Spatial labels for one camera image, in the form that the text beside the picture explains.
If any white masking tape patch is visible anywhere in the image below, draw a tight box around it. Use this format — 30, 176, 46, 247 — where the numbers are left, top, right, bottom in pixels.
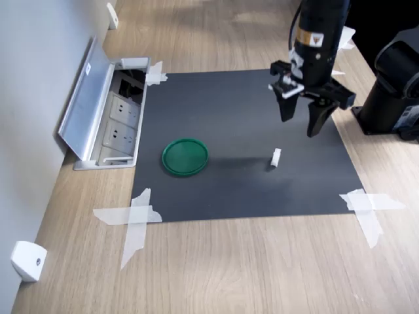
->
145, 60, 169, 86
338, 188, 407, 249
92, 188, 164, 271
331, 26, 357, 77

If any white gripper camera box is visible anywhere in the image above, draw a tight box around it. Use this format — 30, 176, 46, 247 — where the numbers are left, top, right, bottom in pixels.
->
268, 74, 306, 99

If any dark grey mat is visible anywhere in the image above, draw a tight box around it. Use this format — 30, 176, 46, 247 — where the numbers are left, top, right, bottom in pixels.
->
132, 68, 365, 224

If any small white bracket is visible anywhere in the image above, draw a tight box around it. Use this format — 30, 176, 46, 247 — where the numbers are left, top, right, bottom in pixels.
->
106, 2, 119, 30
10, 241, 48, 283

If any white power socket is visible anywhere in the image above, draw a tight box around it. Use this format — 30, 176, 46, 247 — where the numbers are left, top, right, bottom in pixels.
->
110, 92, 142, 121
103, 119, 137, 148

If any silver cable duct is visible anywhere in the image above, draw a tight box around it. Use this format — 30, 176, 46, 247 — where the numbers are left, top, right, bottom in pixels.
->
57, 35, 152, 171

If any small white plastic terminal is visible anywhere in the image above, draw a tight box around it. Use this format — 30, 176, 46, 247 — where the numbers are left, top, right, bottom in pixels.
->
269, 147, 282, 168

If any round green lid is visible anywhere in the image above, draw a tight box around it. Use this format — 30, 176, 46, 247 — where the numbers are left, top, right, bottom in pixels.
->
161, 137, 210, 179

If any black camera cable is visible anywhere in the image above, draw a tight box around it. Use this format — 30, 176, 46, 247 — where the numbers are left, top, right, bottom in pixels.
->
287, 0, 302, 55

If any white tape wrap on wrist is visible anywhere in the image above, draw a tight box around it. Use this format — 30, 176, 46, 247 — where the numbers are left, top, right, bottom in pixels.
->
290, 52, 304, 80

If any grey partition panel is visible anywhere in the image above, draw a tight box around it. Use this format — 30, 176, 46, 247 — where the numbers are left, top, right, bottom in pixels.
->
0, 0, 111, 314

